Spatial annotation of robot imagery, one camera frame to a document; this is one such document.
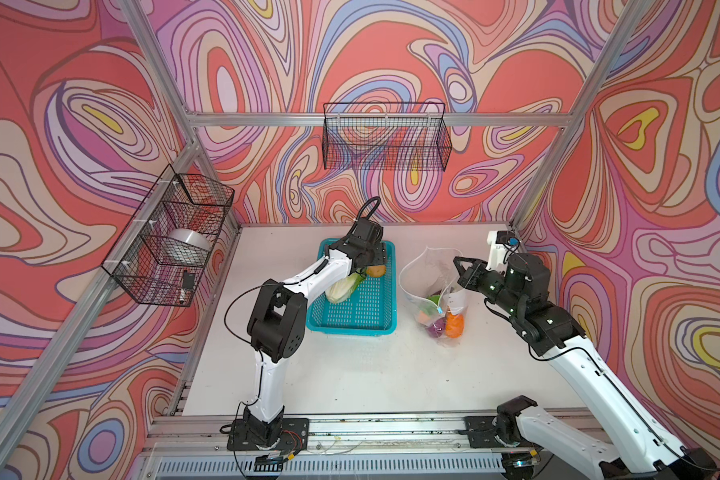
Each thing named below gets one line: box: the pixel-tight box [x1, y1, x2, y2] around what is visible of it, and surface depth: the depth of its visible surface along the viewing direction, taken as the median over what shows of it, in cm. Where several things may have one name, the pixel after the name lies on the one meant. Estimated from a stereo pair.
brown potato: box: [366, 265, 386, 278], surface depth 103 cm
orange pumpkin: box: [445, 312, 465, 338], surface depth 87 cm
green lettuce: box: [325, 267, 367, 304], surface depth 94 cm
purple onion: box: [427, 317, 446, 338], surface depth 86 cm
